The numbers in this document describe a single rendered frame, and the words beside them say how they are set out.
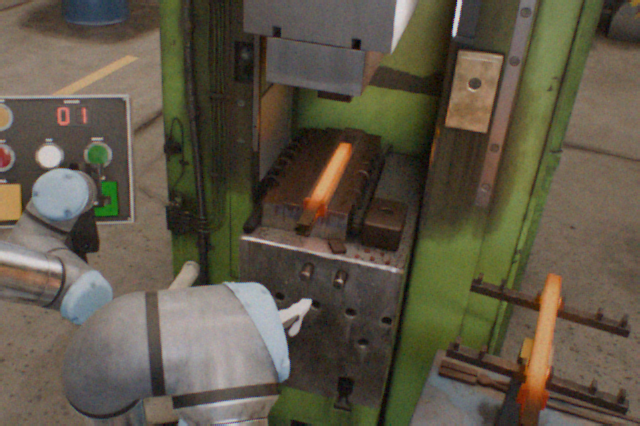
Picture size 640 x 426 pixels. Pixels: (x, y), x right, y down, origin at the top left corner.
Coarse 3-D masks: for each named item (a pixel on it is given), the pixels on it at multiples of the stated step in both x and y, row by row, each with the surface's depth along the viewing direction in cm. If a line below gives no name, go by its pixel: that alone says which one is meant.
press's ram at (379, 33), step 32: (256, 0) 127; (288, 0) 125; (320, 0) 124; (352, 0) 122; (384, 0) 121; (416, 0) 152; (256, 32) 130; (288, 32) 129; (320, 32) 127; (352, 32) 125; (384, 32) 124
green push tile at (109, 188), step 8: (104, 184) 141; (112, 184) 142; (104, 192) 142; (112, 192) 142; (112, 200) 142; (96, 208) 141; (104, 208) 142; (112, 208) 142; (96, 216) 142; (104, 216) 142
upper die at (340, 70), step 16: (272, 48) 131; (288, 48) 130; (304, 48) 129; (320, 48) 129; (336, 48) 128; (352, 48) 128; (272, 64) 133; (288, 64) 132; (304, 64) 131; (320, 64) 130; (336, 64) 129; (352, 64) 129; (368, 64) 133; (272, 80) 135; (288, 80) 134; (304, 80) 133; (320, 80) 132; (336, 80) 131; (352, 80) 130; (368, 80) 137
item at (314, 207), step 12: (348, 144) 172; (336, 156) 166; (336, 168) 161; (324, 180) 155; (324, 192) 151; (312, 204) 145; (324, 204) 146; (312, 216) 141; (300, 228) 141; (312, 228) 142
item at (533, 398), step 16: (544, 304) 128; (544, 320) 124; (544, 336) 121; (544, 352) 117; (528, 368) 116; (544, 368) 114; (528, 384) 110; (544, 384) 110; (528, 400) 106; (544, 400) 108; (528, 416) 103
